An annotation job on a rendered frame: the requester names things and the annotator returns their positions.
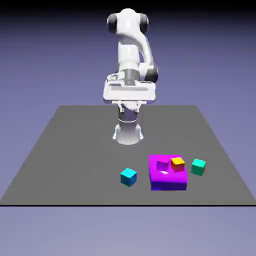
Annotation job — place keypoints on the large magenta box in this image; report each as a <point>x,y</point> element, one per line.
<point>168,177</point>

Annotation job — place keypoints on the small cyan cube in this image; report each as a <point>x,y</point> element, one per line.
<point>128,177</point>

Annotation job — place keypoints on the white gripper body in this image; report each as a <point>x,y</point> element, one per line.
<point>129,92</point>

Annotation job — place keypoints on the small magenta cube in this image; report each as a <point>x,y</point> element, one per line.
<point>162,165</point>

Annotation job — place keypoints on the small orange cube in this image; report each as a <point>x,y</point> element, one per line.
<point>177,163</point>

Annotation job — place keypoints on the small green cube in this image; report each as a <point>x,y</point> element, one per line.
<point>198,167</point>

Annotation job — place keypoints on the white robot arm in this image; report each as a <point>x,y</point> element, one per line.
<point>128,36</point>

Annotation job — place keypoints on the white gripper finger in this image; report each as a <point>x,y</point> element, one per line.
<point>120,107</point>
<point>137,107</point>

